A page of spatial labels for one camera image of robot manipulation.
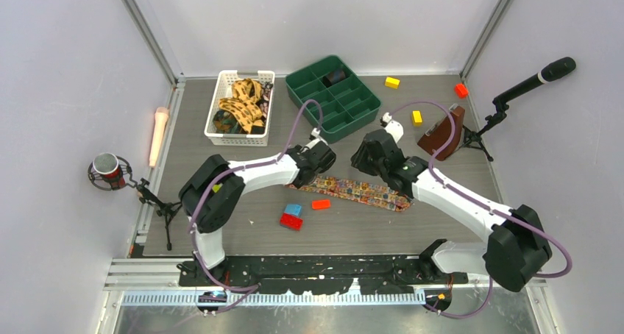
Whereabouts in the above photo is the colourful shell pattern tie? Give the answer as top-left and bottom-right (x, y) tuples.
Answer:
(288, 175), (412, 213)

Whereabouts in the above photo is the yellow beetle pattern tie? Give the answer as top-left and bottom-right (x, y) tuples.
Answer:
(219, 79), (265, 134)

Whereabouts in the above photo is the red silver studio microphone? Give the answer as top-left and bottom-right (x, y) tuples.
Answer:
(87, 152), (182, 251)

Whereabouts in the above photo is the brown green leaf tie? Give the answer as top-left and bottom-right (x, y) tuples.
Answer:
(212, 110), (245, 135)

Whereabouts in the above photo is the red lego brick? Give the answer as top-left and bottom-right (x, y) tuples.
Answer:
(280, 213), (303, 231)

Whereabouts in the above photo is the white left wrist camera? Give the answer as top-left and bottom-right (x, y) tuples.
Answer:
(306, 128), (327, 149)

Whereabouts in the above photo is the yellow block upright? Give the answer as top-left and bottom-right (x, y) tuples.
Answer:
(411, 110), (423, 127)

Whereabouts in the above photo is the blue lego brick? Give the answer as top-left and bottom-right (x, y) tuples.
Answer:
(284, 204), (302, 218)

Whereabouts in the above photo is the yellow block near tray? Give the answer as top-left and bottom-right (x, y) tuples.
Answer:
(384, 77), (400, 89)

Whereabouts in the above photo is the dark floral rose tie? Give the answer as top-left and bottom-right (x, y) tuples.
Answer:
(257, 82), (274, 120)

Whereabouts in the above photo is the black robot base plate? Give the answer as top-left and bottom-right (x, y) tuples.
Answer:
(177, 255), (468, 295)

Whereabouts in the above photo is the green compartment tray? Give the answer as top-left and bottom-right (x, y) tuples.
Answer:
(286, 55), (381, 143)

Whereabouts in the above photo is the orange red block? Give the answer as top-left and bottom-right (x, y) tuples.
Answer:
(454, 83), (469, 99)

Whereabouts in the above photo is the brown wooden metronome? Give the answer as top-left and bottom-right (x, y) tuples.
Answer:
(417, 104), (465, 161)

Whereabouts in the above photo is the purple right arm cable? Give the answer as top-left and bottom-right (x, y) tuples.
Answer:
(382, 100), (574, 319)

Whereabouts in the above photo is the black handheld microphone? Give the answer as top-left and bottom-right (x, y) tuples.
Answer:
(492, 57), (576, 112)

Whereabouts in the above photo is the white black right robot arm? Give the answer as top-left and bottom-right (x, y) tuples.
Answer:
(350, 129), (552, 292)

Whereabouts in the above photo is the small orange lego brick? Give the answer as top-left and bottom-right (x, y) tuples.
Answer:
(311, 199), (331, 210)

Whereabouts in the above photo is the black microphone tripod stand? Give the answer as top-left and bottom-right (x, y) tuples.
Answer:
(457, 99), (509, 163)

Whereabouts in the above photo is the white perforated plastic basket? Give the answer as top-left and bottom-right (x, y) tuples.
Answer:
(204, 70), (275, 146)

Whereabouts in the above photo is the rolled dark striped tie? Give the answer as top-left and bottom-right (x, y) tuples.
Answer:
(321, 69), (347, 88)

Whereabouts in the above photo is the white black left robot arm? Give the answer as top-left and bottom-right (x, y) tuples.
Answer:
(178, 138), (336, 285)

